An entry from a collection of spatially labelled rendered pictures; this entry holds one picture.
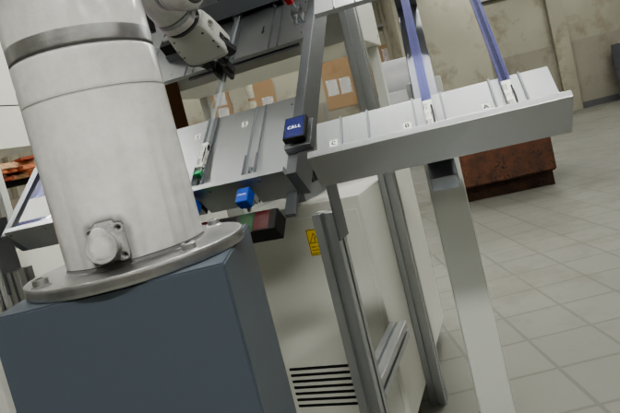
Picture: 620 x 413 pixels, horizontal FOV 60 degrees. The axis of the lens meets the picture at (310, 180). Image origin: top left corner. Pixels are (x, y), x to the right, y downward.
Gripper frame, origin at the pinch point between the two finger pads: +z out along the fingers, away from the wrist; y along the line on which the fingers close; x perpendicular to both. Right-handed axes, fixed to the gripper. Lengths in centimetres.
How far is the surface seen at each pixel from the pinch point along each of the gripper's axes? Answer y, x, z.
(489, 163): -34, -127, 280
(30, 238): 42, 34, -3
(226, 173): -5.9, 29.6, -3.4
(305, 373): 3, 55, 51
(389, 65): 88, -445, 499
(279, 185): -16.6, 34.1, -2.8
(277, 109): -14.6, 16.1, -1.5
